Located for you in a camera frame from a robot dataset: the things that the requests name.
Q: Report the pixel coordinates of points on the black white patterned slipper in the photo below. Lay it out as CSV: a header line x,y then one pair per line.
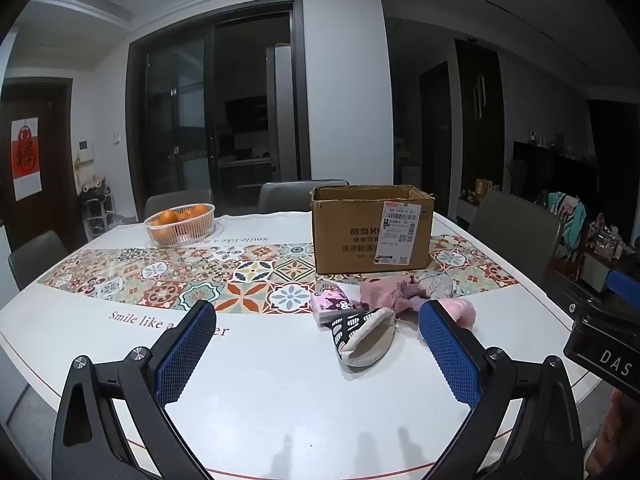
x,y
370,346

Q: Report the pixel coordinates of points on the brown cardboard box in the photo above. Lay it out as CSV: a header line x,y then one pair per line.
x,y
345,240

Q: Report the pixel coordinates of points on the white wall intercom panel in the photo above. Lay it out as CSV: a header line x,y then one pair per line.
x,y
85,152

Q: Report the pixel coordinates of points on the colourful clothes pile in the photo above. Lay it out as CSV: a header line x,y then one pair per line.
x,y
570,220

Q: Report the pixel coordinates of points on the white plastic fruit basket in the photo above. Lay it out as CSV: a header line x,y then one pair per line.
x,y
175,236

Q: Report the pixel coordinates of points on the dark framed sliding glass door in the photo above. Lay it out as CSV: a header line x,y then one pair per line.
x,y
170,110

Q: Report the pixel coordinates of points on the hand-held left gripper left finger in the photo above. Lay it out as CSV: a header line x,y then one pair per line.
x,y
185,350

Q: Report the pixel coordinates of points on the tall dark wooden cabinet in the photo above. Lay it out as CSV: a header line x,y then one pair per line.
x,y
480,110

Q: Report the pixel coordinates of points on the white light switch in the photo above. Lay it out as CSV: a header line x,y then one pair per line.
x,y
117,138

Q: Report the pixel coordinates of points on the red white door poster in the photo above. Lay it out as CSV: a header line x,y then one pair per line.
x,y
26,160

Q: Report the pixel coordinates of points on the grey dining chair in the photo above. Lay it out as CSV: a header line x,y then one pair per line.
x,y
37,260
515,235
175,200
295,195

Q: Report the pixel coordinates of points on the dark sideboard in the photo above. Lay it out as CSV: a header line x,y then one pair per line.
x,y
555,170

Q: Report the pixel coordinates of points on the pink plush slipper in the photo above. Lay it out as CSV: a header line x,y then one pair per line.
x,y
459,312

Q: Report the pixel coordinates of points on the beige floral cloth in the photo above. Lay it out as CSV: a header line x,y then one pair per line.
x,y
436,285

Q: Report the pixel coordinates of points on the grey storage box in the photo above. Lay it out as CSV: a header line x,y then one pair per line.
x,y
596,271

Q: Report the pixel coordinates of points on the person's right hand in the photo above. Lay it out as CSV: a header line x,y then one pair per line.
x,y
625,435

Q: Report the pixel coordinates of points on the dark interior door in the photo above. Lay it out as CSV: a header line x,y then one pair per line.
x,y
436,135

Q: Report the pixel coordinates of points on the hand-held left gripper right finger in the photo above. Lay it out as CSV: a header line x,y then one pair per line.
x,y
450,355

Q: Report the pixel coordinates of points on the pink tissue packet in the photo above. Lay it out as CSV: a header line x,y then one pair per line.
x,y
330,305

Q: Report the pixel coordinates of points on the pink purple fuzzy garment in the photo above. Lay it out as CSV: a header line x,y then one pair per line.
x,y
385,292

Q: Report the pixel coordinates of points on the white shoe rack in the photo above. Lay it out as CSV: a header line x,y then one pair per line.
x,y
97,210

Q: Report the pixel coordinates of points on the orange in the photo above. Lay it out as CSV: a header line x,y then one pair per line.
x,y
202,209
186,214
168,217

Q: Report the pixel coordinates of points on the yellow gift bag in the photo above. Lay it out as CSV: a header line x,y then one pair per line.
x,y
483,188

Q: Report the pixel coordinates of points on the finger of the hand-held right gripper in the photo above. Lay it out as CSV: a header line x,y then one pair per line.
x,y
625,287

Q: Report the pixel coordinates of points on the dark wooden entrance door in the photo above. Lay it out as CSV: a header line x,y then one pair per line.
x,y
55,160

